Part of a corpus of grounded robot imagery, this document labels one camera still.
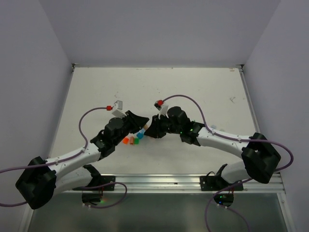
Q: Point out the orange highlighter cap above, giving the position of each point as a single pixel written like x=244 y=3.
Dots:
x=126 y=140

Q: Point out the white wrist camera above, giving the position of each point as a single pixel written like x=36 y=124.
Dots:
x=117 y=109
x=162 y=107

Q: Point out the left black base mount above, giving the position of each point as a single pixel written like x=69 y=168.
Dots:
x=94 y=181

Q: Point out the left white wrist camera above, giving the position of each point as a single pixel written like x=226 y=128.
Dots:
x=117 y=109

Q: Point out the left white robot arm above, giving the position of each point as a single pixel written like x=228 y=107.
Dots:
x=43 y=179

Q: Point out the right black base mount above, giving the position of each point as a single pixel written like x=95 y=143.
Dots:
x=214 y=182

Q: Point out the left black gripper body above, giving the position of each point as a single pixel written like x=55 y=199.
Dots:
x=126 y=129

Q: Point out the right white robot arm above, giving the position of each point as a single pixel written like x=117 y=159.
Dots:
x=258 y=158

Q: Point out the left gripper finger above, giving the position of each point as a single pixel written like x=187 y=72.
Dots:
x=131 y=116
x=137 y=123

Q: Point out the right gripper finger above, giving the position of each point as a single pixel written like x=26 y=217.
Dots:
x=162 y=126
x=153 y=130

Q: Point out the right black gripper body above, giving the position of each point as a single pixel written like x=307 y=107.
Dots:
x=175 y=129

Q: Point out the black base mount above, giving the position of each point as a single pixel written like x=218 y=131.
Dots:
x=214 y=182
x=94 y=181

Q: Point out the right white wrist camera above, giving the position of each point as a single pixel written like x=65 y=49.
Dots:
x=162 y=107

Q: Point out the green highlighter cap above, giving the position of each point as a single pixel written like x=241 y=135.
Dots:
x=136 y=141

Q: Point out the aluminium front rail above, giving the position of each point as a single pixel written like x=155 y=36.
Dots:
x=151 y=183

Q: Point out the blue highlighter cap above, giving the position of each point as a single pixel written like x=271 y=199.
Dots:
x=139 y=135

